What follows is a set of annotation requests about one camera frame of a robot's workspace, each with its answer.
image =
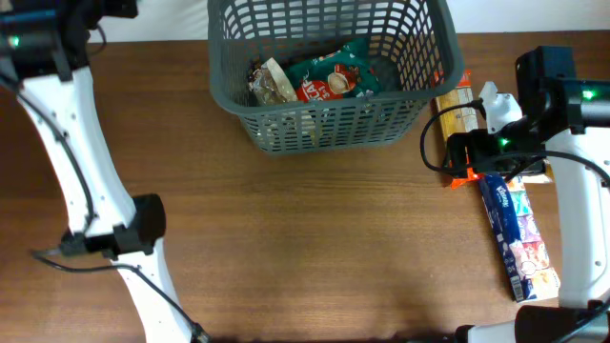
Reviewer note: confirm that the green red coffee packet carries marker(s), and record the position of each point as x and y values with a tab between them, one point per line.
345	73

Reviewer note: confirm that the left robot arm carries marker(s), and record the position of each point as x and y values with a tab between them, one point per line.
45	63

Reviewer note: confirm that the beige brown snack bag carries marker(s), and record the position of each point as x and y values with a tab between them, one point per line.
270	85

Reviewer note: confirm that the blue Kleenex tissue pack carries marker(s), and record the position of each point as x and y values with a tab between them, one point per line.
522	250

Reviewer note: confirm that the beige white snack bag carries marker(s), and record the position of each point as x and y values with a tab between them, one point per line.
538	173

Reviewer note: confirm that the yellow orange pasta packet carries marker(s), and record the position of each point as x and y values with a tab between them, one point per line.
458	121

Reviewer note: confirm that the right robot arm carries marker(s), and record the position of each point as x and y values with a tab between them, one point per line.
559	118

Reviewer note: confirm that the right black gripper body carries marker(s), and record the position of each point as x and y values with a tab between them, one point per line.
483	151

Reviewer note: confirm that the grey plastic basket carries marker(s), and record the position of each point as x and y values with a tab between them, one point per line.
412	46

